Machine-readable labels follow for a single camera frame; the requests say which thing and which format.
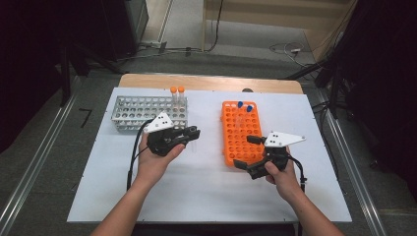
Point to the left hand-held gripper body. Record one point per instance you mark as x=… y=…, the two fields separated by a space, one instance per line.
x=160 y=141

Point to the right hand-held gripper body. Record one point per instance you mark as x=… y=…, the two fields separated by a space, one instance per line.
x=282 y=139

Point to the orange test tube rack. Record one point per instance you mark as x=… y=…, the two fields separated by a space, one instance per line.
x=241 y=131

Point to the clear test tube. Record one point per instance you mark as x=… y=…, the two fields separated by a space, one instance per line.
x=240 y=121

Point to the blue-capped test tube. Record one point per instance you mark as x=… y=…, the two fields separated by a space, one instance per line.
x=240 y=104
x=250 y=108

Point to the metal test tube rack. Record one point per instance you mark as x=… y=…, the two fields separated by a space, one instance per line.
x=131 y=113

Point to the orange-capped test tube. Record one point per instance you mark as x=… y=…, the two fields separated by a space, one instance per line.
x=181 y=89
x=173 y=90

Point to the person's left hand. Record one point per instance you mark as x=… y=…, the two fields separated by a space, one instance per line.
x=150 y=167

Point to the person's right hand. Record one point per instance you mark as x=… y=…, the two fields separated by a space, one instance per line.
x=288 y=183

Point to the white board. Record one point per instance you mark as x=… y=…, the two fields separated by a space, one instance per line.
x=203 y=190

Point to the wooden table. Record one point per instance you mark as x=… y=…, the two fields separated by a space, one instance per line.
x=213 y=82

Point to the black tripod stand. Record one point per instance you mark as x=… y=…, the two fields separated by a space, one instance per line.
x=333 y=91

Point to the black metal stand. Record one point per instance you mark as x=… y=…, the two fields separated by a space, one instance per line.
x=65 y=75

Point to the black curtain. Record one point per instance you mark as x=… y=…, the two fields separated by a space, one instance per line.
x=387 y=82

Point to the dark grey cabinet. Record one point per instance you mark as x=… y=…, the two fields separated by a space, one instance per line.
x=131 y=23

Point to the metal floor rail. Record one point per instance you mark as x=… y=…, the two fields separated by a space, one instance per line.
x=357 y=183
x=36 y=164

